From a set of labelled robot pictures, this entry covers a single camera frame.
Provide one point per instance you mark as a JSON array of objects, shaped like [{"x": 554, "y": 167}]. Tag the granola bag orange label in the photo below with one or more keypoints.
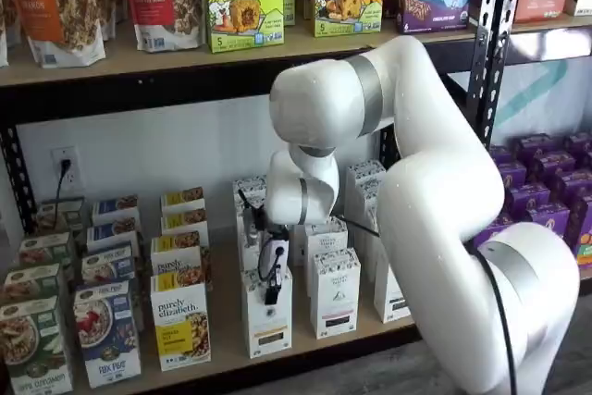
[{"x": 55, "y": 6}]

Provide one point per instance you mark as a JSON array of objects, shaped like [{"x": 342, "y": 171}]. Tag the white wall outlet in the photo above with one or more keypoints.
[{"x": 55, "y": 173}]

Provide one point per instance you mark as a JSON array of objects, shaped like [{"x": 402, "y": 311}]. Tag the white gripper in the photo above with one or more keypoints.
[{"x": 280, "y": 260}]

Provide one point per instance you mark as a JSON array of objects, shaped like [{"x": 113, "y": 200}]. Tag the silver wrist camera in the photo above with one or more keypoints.
[{"x": 251, "y": 228}]

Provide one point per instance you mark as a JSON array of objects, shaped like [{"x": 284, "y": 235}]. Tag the black metal shelving frame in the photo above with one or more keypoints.
[
  {"x": 555, "y": 45},
  {"x": 139, "y": 94}
]

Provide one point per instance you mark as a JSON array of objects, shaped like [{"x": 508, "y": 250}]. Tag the Purely Elizabeth yellow label box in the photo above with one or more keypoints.
[
  {"x": 185, "y": 221},
  {"x": 176, "y": 256},
  {"x": 180, "y": 316},
  {"x": 182, "y": 198}
]

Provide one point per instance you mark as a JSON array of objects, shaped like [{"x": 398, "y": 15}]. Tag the green apple cinnamon cereal box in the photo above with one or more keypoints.
[
  {"x": 32, "y": 349},
  {"x": 60, "y": 214},
  {"x": 44, "y": 249},
  {"x": 30, "y": 281}
]

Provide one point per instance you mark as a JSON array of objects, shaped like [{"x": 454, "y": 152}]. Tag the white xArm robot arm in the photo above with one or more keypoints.
[{"x": 439, "y": 191}]

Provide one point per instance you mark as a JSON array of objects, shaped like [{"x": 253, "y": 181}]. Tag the wooden shelf board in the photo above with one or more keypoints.
[
  {"x": 226, "y": 302},
  {"x": 527, "y": 28},
  {"x": 162, "y": 59}
]

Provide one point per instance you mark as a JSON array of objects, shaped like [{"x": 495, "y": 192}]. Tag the white sheet with teal stripe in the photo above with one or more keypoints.
[{"x": 555, "y": 113}]

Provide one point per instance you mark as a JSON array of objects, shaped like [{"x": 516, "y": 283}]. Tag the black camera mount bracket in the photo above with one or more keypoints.
[{"x": 261, "y": 219}]

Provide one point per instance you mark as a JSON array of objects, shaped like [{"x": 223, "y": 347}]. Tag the white tea box black strip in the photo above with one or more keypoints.
[
  {"x": 388, "y": 302},
  {"x": 367, "y": 196},
  {"x": 370, "y": 251},
  {"x": 365, "y": 173}
]

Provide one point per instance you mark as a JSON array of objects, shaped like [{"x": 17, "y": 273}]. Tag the blue flax cereal box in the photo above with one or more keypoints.
[
  {"x": 106, "y": 335},
  {"x": 106, "y": 265},
  {"x": 115, "y": 207},
  {"x": 111, "y": 230}
]

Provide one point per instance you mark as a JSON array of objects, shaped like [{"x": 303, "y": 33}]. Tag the white tea box pink strip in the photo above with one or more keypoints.
[
  {"x": 335, "y": 298},
  {"x": 326, "y": 247}
]

